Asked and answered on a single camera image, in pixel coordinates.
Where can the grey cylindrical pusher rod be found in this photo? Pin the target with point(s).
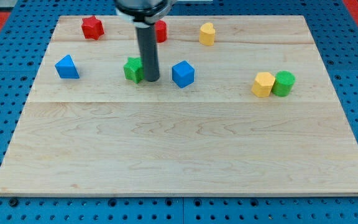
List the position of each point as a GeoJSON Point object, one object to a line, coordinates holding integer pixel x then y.
{"type": "Point", "coordinates": [146, 38]}

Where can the green star block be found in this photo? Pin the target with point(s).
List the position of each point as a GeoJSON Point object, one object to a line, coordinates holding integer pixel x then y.
{"type": "Point", "coordinates": [133, 69]}

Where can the blue cube block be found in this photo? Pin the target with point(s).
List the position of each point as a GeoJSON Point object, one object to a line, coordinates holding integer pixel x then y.
{"type": "Point", "coordinates": [183, 74]}

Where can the red star block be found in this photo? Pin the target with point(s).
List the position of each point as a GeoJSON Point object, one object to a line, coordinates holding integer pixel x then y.
{"type": "Point", "coordinates": [92, 28]}

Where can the red cylinder block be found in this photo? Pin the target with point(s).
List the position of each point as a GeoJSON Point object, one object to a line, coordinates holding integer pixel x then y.
{"type": "Point", "coordinates": [161, 31]}

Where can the yellow heart block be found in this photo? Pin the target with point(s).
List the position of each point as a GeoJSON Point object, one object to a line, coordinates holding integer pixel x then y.
{"type": "Point", "coordinates": [207, 34]}

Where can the blue triangle block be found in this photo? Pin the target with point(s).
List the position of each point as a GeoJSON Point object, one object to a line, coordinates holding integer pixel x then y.
{"type": "Point", "coordinates": [66, 68]}

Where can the light wooden board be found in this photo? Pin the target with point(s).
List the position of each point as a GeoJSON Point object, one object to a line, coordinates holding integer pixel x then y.
{"type": "Point", "coordinates": [105, 136]}

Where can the yellow hexagon block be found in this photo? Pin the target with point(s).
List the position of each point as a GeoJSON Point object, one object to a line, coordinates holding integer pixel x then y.
{"type": "Point", "coordinates": [263, 84]}

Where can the green cylinder block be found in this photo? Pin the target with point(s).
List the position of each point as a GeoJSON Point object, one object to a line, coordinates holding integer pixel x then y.
{"type": "Point", "coordinates": [284, 81]}

